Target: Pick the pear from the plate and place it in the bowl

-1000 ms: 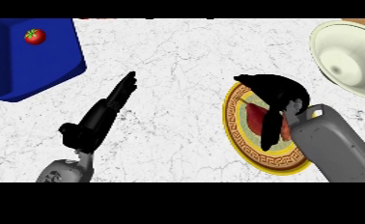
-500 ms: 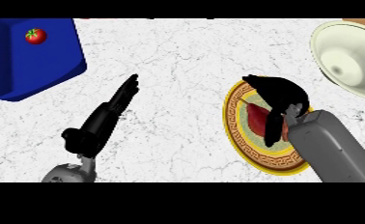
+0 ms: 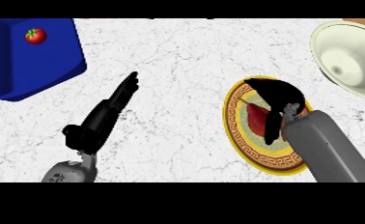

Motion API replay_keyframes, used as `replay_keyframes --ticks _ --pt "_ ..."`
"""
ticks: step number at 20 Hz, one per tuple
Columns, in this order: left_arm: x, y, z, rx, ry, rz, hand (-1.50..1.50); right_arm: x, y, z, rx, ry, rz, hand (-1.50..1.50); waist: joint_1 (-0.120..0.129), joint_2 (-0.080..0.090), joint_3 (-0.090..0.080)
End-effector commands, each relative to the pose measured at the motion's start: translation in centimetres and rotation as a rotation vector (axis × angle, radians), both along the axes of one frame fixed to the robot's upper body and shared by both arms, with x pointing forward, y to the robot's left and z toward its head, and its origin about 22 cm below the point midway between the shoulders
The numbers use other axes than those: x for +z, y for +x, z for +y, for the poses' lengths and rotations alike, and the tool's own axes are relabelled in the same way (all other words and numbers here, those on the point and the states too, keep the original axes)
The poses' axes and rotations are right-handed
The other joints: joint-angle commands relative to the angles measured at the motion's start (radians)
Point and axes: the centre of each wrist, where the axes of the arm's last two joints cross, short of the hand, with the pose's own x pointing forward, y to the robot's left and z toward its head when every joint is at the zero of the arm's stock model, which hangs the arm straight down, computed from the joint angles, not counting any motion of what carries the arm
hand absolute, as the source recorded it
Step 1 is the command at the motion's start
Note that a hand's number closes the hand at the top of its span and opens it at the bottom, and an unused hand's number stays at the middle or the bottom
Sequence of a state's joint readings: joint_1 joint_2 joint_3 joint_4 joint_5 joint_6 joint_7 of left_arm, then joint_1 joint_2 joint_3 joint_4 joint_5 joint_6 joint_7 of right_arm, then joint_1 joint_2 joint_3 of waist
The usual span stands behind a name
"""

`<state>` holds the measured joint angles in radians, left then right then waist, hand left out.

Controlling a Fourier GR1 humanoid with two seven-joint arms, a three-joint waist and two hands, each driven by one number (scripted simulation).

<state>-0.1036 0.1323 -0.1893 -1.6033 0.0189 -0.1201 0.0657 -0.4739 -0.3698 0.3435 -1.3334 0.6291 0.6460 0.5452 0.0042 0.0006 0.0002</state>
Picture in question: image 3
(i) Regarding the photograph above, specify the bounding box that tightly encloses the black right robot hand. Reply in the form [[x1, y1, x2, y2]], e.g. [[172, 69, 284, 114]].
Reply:
[[242, 77, 308, 146]]

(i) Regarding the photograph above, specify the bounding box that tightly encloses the red tomato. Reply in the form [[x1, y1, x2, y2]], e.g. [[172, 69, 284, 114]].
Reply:
[[24, 28, 49, 45]]

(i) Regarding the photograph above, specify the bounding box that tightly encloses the blue cutting board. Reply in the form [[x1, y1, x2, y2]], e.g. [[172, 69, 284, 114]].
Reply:
[[0, 18, 89, 102]]

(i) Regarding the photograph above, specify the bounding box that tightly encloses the brown wooden object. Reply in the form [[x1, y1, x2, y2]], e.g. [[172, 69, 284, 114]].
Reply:
[[341, 17, 365, 26]]

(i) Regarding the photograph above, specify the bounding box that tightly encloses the yellow patterned plate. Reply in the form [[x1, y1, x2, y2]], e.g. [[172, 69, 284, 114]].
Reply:
[[223, 75, 315, 177]]

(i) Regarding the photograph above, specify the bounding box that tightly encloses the red pear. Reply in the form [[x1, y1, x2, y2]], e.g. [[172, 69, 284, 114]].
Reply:
[[238, 98, 272, 138]]

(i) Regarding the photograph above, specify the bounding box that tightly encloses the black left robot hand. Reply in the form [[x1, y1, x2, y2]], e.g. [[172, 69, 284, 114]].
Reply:
[[61, 70, 141, 155]]

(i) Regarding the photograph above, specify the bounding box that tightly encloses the cream white bowl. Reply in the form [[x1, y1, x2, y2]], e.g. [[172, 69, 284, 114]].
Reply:
[[309, 20, 365, 98]]

